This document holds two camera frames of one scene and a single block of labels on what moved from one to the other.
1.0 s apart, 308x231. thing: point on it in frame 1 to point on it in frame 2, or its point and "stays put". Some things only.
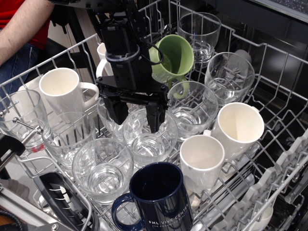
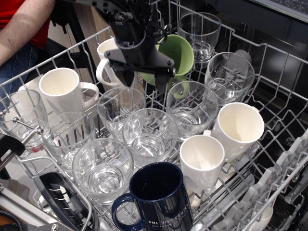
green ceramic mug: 172,57 stays put
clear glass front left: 102,168 stays put
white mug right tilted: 239,126 stays put
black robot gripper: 132,77 to 134,52
